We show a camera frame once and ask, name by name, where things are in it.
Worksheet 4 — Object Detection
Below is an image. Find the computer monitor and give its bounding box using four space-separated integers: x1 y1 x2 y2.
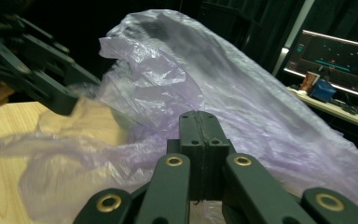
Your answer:
283 29 358 101

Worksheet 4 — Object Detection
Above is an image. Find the red and white packet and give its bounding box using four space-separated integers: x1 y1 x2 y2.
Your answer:
298 71 321 93

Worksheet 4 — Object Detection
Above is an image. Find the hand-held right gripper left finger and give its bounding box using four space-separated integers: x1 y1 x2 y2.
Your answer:
167 110 206 202

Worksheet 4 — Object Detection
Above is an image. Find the blue box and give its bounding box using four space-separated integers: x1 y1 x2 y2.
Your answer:
309 78 337 104

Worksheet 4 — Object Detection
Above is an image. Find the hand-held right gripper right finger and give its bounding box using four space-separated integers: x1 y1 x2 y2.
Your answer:
200 110 235 202

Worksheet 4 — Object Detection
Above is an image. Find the light wooden desk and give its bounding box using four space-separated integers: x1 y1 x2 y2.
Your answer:
287 87 358 134

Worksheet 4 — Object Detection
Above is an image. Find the translucent purple plastic bag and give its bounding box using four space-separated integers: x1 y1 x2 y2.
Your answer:
0 8 358 224

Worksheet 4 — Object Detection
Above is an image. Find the white metal pole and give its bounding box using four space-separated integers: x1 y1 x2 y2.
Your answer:
272 0 317 77

